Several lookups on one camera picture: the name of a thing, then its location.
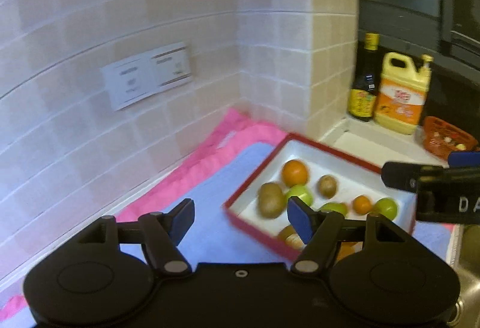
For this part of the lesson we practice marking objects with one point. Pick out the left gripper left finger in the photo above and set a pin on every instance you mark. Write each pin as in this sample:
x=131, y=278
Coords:
x=162, y=232

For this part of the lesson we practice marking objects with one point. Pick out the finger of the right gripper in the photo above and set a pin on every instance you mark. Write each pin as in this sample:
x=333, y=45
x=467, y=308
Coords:
x=464, y=159

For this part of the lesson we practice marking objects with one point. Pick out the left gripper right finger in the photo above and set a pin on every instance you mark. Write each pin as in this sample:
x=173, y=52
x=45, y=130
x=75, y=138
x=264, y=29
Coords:
x=319, y=231

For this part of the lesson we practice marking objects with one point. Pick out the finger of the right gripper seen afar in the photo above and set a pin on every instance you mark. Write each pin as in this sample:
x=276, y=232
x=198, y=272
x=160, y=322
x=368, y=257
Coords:
x=413, y=177

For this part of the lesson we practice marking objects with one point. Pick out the green apple back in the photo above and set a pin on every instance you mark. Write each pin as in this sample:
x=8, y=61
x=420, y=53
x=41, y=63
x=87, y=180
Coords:
x=338, y=207

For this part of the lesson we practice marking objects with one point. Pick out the green apple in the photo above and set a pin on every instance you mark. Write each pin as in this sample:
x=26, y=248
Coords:
x=338, y=207
x=386, y=207
x=302, y=192

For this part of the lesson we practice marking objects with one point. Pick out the mandarin orange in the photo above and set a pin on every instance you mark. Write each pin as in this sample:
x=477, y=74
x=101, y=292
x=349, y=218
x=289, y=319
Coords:
x=362, y=205
x=347, y=249

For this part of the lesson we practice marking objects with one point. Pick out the striped brown small fruit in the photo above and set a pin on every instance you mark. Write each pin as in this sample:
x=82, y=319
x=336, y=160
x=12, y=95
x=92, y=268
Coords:
x=290, y=238

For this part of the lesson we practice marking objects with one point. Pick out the small brown kiwi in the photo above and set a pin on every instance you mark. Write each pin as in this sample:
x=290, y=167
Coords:
x=327, y=186

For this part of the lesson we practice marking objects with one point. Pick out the large brown kiwi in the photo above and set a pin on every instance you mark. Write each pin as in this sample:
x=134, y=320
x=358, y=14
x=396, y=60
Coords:
x=271, y=201

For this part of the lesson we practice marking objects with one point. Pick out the large orange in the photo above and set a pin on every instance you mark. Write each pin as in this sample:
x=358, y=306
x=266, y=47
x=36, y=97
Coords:
x=294, y=172

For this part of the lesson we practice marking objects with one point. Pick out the orange plastic basket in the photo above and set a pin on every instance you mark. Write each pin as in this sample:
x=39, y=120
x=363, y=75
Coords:
x=442, y=138

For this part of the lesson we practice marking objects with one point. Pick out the red white storage box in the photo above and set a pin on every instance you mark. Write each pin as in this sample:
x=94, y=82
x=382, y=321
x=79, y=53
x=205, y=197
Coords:
x=354, y=176

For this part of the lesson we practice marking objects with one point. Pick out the blue quilted mat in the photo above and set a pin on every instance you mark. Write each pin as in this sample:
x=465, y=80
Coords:
x=352, y=273

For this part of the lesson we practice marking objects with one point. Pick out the yellow detergent jug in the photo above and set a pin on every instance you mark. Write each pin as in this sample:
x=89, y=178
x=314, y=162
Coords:
x=402, y=92

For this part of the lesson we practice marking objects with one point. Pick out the dark soy sauce bottle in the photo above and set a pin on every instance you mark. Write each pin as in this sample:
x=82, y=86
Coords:
x=363, y=93

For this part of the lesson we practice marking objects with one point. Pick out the pink towel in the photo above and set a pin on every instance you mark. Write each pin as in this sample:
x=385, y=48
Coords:
x=209, y=176

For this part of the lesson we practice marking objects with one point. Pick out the white wall socket plate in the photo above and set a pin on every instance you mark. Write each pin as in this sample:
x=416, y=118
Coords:
x=155, y=71

